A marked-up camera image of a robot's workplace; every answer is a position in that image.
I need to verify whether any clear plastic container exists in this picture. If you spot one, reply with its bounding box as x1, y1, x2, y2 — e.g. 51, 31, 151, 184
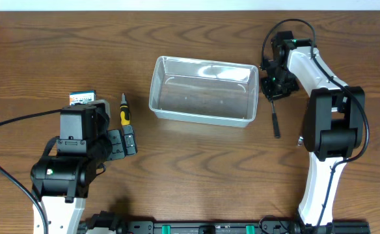
148, 56, 259, 127

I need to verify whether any stubby yellow black screwdriver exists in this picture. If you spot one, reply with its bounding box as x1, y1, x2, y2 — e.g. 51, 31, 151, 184
120, 93, 131, 126

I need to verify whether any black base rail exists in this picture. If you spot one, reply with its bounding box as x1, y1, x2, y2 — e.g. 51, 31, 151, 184
76, 211, 371, 234

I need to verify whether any silver ratchet wrench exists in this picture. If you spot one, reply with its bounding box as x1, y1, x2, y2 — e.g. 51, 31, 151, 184
297, 136, 304, 146

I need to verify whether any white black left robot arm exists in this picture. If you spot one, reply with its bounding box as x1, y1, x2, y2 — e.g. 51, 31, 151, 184
31, 100, 137, 233

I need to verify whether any white blue small box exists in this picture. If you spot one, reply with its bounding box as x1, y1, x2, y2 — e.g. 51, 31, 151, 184
69, 90, 96, 105

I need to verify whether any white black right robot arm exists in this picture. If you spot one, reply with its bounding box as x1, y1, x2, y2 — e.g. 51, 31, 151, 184
261, 31, 369, 233

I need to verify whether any small steel claw hammer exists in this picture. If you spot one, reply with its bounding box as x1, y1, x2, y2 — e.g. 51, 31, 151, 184
271, 100, 280, 138

